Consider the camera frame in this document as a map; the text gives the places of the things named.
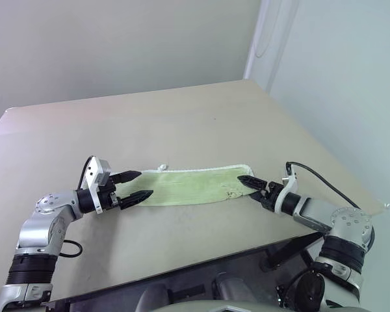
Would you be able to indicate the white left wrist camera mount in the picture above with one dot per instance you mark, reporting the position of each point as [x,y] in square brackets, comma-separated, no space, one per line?
[96,169]

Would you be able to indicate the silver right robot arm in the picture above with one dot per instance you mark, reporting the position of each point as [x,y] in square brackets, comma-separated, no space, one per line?
[347,221]

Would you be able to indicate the light green towel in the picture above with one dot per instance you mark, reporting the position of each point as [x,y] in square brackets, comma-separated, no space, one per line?
[188,188]

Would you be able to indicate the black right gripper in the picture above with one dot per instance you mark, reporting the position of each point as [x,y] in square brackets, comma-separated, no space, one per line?
[272,196]

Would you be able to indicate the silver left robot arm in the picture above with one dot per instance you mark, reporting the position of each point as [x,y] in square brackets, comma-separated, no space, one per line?
[35,230]

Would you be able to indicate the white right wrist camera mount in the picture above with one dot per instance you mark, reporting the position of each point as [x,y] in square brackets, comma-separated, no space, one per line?
[287,187]

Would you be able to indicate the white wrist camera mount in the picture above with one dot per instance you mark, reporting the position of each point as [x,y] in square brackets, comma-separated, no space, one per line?
[96,169]
[287,187]

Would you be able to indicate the grey rounded shape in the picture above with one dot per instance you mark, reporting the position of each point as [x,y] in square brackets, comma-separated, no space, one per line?
[154,300]

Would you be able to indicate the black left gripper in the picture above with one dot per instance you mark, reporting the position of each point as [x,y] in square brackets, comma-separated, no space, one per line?
[106,198]

